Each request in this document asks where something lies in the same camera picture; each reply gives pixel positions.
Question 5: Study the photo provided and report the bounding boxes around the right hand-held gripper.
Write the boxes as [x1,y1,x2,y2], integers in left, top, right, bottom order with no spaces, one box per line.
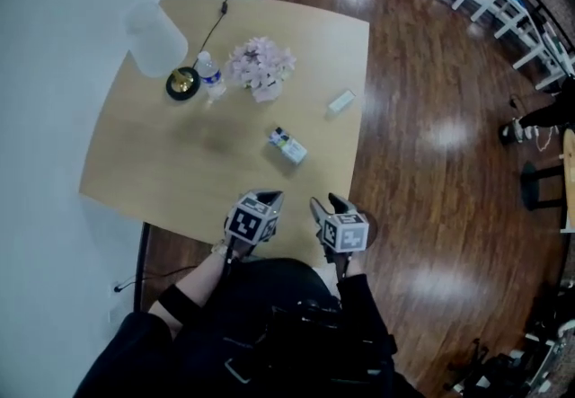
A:
[308,192,370,279]

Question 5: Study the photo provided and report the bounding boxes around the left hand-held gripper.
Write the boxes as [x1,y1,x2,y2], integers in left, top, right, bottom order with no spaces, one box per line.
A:
[224,190,286,247]

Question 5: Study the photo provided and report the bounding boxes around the black round trash bin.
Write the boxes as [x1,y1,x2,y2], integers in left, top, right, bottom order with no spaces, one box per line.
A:
[354,209,379,253]

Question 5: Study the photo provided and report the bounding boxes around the small white blue box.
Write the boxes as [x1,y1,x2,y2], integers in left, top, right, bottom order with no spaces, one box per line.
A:
[268,126,309,166]

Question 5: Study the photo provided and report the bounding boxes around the small white plastic block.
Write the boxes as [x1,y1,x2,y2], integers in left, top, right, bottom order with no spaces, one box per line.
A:
[326,89,358,114]

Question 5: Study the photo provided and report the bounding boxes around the person's left forearm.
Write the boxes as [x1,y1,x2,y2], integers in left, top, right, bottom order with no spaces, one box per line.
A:
[147,247,234,334]

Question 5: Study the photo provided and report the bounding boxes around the person's right forearm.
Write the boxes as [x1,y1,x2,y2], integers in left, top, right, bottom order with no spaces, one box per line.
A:
[336,252,399,352]

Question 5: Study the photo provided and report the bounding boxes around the black chest-mounted device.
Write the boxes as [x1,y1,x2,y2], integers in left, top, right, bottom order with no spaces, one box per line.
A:
[269,299,342,330]

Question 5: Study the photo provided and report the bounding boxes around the clear plastic water bottle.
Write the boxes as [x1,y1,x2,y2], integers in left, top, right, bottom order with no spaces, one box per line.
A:
[196,50,228,102]

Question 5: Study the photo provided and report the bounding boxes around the pink flowers in white pot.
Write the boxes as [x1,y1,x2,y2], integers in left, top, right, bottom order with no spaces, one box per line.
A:
[224,36,298,103]

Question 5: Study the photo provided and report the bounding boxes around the black metal table leg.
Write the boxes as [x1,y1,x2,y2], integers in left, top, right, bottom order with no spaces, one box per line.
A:
[132,221,152,313]

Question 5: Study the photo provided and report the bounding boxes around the person's black jacket torso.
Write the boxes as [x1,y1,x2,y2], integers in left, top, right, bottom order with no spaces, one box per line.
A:
[71,256,428,398]

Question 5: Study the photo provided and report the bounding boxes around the white shade table lamp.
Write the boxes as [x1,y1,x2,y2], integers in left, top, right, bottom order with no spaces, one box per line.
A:
[125,1,201,102]

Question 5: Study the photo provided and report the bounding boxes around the black equipment pile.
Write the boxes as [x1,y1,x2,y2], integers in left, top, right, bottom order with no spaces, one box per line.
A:
[448,323,575,398]

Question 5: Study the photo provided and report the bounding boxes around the silver bracelet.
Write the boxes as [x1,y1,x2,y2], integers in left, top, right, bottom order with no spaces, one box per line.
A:
[210,239,233,259]

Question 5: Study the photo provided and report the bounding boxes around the black floor power cable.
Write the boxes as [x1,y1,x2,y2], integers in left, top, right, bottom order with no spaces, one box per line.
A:
[113,264,199,295]

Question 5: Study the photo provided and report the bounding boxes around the black lamp cable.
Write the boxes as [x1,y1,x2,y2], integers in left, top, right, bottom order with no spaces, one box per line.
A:
[192,0,232,69]

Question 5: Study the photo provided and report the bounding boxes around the round wooden pedestal table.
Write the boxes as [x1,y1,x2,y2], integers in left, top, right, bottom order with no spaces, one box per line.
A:
[520,128,575,234]

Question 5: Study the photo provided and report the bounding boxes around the white floor cable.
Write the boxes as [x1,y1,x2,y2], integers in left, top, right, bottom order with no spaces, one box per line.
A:
[532,125,561,153]

